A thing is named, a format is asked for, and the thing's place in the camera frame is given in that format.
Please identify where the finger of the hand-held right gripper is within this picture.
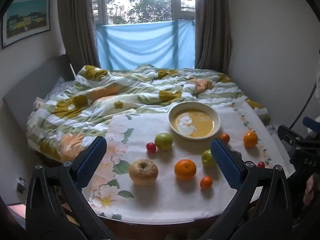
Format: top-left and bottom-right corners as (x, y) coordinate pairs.
(277, 124), (302, 146)
(303, 116), (320, 132)

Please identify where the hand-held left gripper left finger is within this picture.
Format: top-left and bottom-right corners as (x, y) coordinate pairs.
(25, 136), (118, 240)

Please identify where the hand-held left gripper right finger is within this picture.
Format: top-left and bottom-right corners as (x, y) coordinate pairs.
(200, 138), (293, 240)

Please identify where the green apple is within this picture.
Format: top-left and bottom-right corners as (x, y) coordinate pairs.
(202, 149), (217, 168)
(154, 133), (173, 151)

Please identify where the large orange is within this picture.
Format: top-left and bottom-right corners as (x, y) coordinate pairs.
(174, 159), (197, 180)

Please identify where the large wrinkled beige apple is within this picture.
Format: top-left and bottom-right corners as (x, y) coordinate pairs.
(129, 159), (159, 186)

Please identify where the cream bowl with yellow inside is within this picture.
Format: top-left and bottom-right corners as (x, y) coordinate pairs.
(168, 101), (221, 140)

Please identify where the person's right hand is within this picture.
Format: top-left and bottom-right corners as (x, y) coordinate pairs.
(303, 174), (320, 205)

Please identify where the medium orange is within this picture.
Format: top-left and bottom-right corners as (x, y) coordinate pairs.
(243, 131), (258, 148)

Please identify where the green striped floral duvet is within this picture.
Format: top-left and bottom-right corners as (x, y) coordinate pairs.
(26, 64), (272, 163)

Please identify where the floral white tablecloth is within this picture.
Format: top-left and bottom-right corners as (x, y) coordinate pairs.
(81, 101), (289, 224)

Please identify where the grey headboard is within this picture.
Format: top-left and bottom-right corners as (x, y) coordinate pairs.
(3, 54), (76, 133)

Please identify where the light blue cloth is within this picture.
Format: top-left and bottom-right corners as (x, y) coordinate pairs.
(96, 19), (196, 70)

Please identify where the brown curtain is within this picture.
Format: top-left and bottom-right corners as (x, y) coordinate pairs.
(194, 0), (232, 73)
(57, 0), (101, 73)

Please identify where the framed landscape picture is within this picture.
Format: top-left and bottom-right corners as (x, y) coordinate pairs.
(1, 0), (51, 49)

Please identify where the black cable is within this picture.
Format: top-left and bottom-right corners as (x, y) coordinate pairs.
(289, 84), (316, 128)

